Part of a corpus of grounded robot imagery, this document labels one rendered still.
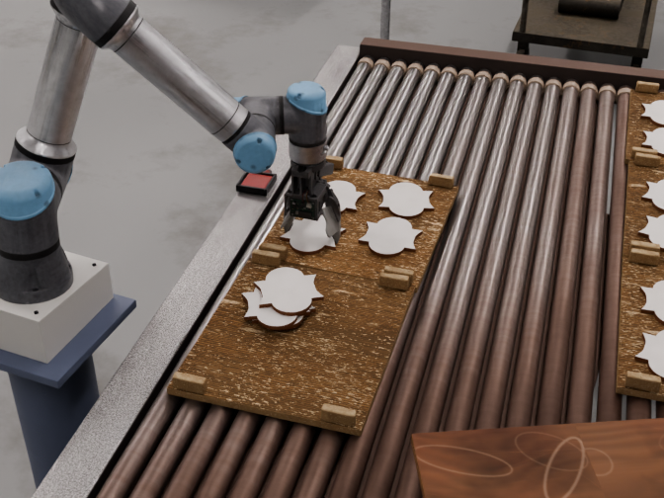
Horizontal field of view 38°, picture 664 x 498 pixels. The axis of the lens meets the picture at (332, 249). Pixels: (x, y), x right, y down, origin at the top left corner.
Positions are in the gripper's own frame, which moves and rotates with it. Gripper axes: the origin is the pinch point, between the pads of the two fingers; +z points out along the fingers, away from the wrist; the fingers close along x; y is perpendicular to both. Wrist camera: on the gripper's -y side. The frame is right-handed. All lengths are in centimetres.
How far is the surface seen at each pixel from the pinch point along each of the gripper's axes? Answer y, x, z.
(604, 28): -300, 45, 70
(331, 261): 7.5, 6.6, 0.5
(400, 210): -14.3, 15.5, 0.1
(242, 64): -269, -132, 101
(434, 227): -11.5, 23.8, 1.0
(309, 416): 51, 17, -1
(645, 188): -43, 67, 2
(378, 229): -5.6, 13.0, -0.1
